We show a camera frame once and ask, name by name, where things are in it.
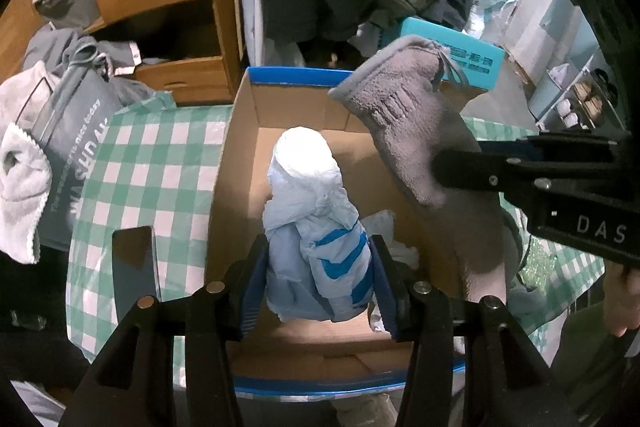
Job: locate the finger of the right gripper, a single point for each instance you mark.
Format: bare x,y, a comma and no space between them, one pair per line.
485,172
517,148

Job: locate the black phone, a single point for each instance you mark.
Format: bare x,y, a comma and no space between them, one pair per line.
134,264

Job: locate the blue cardboard box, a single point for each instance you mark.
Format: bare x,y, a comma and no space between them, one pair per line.
297,177

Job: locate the teal shoe box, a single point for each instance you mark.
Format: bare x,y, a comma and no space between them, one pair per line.
473,62

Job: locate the grey clothes pile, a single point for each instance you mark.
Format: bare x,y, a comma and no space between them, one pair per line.
112,62

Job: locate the clear blue plastic bag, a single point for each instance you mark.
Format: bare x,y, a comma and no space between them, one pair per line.
488,19

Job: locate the grey fuzzy sock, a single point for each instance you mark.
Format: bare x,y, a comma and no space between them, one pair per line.
395,95

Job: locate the green checkered tablecloth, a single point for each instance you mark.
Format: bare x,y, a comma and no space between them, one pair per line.
198,177

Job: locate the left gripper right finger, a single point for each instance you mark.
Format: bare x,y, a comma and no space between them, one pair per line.
507,382

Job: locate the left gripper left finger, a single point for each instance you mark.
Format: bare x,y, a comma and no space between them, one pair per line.
130,381

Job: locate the person right hand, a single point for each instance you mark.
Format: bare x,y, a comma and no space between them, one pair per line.
621,307

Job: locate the grey tote bag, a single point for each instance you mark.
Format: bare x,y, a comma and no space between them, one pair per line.
69,129

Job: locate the blue striped white cloth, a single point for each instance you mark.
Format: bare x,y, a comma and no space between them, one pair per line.
319,263

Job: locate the shoe rack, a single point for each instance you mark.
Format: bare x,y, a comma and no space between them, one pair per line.
567,98

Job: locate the white towel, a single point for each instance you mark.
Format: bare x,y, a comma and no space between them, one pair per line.
26,174

